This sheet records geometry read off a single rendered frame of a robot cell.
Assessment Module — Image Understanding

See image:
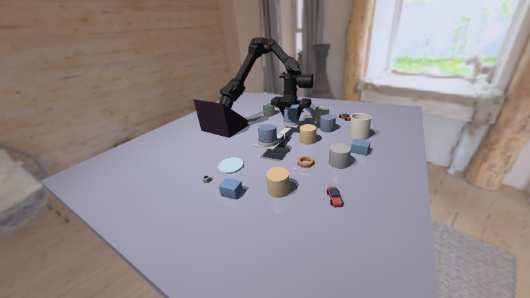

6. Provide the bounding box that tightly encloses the tan cylinder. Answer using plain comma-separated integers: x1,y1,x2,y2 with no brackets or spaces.
300,124,317,145
266,167,290,198

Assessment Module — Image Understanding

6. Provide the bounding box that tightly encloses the orange ring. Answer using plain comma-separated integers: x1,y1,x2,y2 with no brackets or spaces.
297,156,313,168

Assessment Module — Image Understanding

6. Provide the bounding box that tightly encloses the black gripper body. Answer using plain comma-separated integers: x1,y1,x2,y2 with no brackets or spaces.
271,87,311,108

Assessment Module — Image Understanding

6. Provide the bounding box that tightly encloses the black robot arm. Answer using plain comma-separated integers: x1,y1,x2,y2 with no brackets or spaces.
219,37,313,109

